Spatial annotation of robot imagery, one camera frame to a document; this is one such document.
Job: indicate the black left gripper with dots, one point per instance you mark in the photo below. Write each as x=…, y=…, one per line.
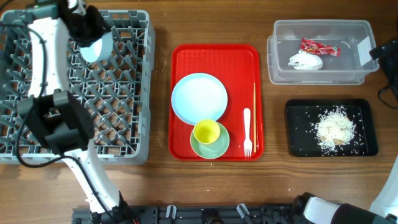
x=102, y=27

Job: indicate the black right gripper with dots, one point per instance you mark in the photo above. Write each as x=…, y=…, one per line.
x=390, y=64

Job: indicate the light blue plate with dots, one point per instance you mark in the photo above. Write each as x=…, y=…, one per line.
x=199, y=96

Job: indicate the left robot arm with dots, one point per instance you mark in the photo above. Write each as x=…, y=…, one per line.
x=57, y=120

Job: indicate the white label in bin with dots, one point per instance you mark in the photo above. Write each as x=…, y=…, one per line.
x=364, y=47

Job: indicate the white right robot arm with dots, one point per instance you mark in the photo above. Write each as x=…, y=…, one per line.
x=384, y=208

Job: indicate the red plastic tray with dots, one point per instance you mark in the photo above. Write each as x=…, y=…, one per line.
x=237, y=67

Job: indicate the grey dishwasher rack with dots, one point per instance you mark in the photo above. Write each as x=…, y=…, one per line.
x=115, y=91

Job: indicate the pile of rice waste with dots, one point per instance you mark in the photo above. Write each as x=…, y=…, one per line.
x=337, y=131

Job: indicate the light blue bowl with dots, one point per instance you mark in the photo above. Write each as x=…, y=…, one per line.
x=98, y=50

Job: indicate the clear plastic waste bin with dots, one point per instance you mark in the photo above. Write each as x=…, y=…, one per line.
x=343, y=70

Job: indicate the white tissue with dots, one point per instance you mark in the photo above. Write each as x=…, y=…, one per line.
x=305, y=61

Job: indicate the green saucer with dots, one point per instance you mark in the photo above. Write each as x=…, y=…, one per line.
x=211, y=151

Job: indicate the wooden chopstick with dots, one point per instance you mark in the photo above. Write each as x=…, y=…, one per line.
x=254, y=120

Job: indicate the yellow cup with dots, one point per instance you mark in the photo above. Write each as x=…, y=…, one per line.
x=206, y=131

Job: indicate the black waste tray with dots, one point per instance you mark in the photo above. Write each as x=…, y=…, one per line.
x=299, y=114

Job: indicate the red snack wrapper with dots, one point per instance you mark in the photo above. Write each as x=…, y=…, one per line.
x=318, y=48

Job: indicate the white plastic fork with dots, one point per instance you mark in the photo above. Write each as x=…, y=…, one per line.
x=247, y=124

